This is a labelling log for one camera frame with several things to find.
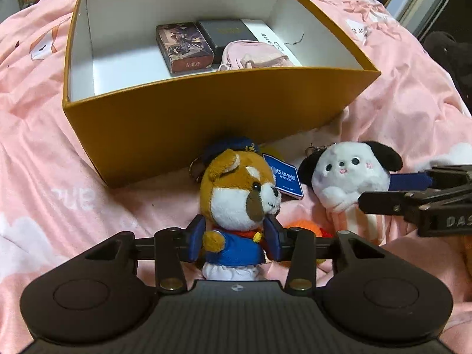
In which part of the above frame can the brown bear plush keychain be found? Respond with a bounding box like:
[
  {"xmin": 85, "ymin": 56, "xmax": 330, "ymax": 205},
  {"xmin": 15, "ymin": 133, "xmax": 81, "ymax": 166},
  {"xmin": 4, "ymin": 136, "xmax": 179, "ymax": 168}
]
[{"xmin": 189, "ymin": 137, "xmax": 282, "ymax": 281}]

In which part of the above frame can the white dog plush keychain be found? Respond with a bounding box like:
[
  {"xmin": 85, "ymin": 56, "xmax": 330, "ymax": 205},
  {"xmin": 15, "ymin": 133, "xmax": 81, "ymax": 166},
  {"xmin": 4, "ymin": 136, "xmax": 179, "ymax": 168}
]
[{"xmin": 297, "ymin": 140, "xmax": 404, "ymax": 246}]

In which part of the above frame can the anime art card box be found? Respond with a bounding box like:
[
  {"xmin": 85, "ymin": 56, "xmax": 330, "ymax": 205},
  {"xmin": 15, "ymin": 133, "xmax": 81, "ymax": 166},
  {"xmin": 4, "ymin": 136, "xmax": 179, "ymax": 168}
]
[{"xmin": 156, "ymin": 22, "xmax": 214, "ymax": 74}]

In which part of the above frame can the pink mini backpack pouch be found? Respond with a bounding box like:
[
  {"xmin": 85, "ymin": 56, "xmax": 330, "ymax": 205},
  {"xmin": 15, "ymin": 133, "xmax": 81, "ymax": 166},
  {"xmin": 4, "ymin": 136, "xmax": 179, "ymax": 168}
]
[{"xmin": 218, "ymin": 41, "xmax": 294, "ymax": 71}]

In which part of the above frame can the black gift box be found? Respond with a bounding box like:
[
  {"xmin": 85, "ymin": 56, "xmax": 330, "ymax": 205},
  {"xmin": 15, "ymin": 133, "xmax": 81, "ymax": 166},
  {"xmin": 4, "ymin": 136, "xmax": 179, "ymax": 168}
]
[{"xmin": 196, "ymin": 19, "xmax": 257, "ymax": 65}]

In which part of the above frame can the orange plush toy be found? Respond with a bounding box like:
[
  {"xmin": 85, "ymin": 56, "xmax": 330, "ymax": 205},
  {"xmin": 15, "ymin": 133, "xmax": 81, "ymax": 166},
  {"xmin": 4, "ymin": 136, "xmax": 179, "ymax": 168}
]
[{"xmin": 284, "ymin": 219, "xmax": 334, "ymax": 239}]

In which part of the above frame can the blue plush hang tag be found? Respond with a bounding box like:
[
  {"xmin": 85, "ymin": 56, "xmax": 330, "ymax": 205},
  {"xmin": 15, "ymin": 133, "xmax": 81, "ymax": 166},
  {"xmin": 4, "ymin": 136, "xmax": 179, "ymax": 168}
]
[{"xmin": 263, "ymin": 153, "xmax": 304, "ymax": 200}]

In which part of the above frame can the pink patterned duvet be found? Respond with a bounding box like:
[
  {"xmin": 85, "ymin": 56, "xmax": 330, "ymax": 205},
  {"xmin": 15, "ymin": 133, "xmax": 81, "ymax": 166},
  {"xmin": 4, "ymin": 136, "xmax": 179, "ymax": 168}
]
[{"xmin": 1, "ymin": 0, "xmax": 471, "ymax": 353}]

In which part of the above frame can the orange cardboard storage box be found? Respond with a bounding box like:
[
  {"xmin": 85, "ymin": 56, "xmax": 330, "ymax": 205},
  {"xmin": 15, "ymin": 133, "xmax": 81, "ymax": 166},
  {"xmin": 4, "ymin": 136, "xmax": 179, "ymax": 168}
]
[{"xmin": 63, "ymin": 0, "xmax": 380, "ymax": 187}]

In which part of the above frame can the white box with writing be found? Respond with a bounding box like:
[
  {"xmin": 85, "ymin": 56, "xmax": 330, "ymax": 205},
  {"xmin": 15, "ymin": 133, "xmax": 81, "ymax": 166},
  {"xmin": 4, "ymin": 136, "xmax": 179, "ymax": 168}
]
[{"xmin": 242, "ymin": 19, "xmax": 301, "ymax": 66}]

